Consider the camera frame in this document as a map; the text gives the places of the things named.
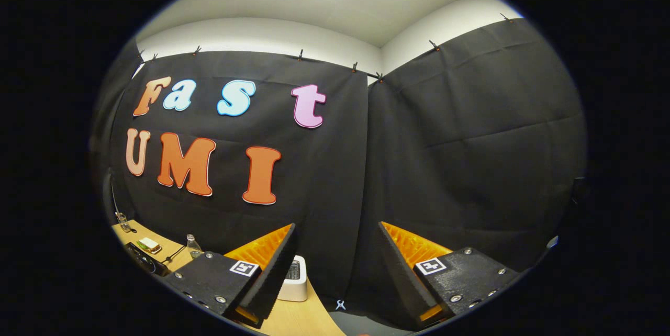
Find black induction cooktop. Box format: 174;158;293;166
124;242;171;277

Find row of black cloth clips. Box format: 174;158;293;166
137;13;511;83

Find black backdrop cloth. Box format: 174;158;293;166
89;17;589;308

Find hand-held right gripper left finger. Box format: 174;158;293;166
162;222;297;326

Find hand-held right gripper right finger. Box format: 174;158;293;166
378;221;524;329

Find black power cable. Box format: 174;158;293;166
161;245;187;266

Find clear plastic water bottle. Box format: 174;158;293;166
186;234;204;260

